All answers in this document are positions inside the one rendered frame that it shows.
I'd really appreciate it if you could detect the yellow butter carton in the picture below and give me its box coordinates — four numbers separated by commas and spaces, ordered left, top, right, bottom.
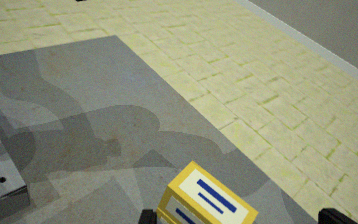
158, 161, 259, 224
156, 208, 176, 224

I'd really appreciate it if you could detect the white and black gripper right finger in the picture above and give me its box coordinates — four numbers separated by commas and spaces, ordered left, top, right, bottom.
318, 208, 358, 224

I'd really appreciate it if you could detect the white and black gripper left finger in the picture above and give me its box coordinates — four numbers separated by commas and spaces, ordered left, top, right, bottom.
138, 209, 157, 224

